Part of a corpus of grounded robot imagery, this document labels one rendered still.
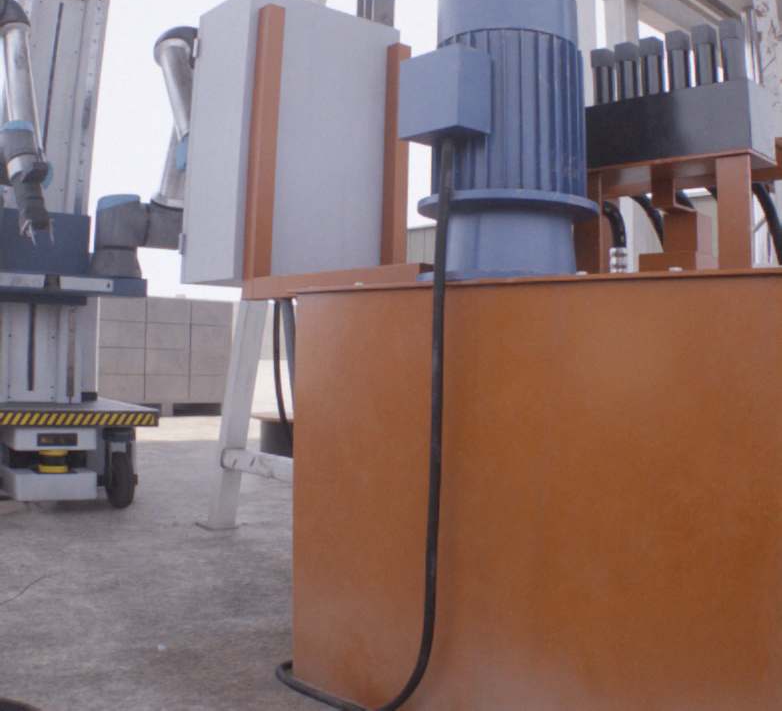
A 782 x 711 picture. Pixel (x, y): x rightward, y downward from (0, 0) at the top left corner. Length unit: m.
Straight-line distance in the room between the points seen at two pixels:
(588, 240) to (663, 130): 0.20
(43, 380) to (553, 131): 2.16
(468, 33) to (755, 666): 0.84
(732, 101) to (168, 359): 5.66
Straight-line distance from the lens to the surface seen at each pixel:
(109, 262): 2.76
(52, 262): 2.87
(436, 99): 1.10
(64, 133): 3.03
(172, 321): 6.51
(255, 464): 2.29
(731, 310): 0.89
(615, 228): 1.44
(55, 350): 2.95
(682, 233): 1.34
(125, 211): 2.80
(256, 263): 1.62
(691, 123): 1.20
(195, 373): 6.63
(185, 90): 2.47
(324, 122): 1.81
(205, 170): 1.79
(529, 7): 1.17
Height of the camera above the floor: 0.52
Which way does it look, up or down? 2 degrees up
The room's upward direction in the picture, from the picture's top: 1 degrees clockwise
